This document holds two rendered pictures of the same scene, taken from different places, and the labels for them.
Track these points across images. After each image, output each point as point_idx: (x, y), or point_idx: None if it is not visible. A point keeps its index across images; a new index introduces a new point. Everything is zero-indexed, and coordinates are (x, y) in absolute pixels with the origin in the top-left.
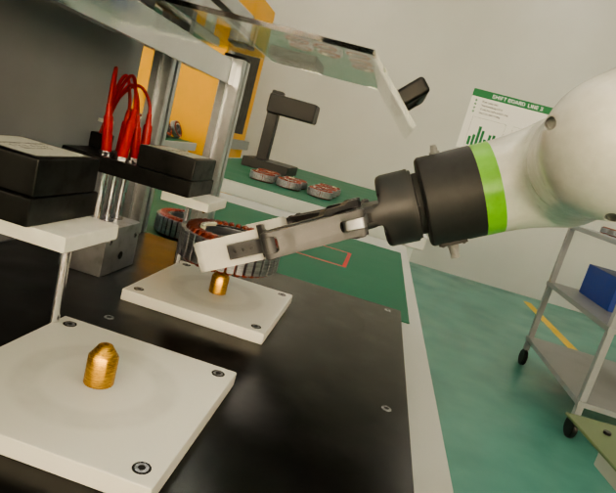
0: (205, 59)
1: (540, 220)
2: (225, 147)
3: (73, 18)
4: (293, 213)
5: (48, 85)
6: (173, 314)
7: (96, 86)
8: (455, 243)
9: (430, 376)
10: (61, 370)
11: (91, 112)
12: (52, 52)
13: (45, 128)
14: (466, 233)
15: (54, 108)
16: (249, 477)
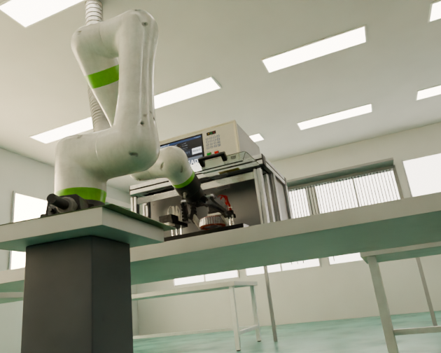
0: (229, 180)
1: (167, 178)
2: (257, 196)
3: (236, 188)
4: None
5: (234, 206)
6: None
7: (253, 199)
8: (181, 194)
9: (196, 236)
10: None
11: (253, 206)
12: (232, 198)
13: (236, 216)
14: (176, 190)
15: (238, 210)
16: None
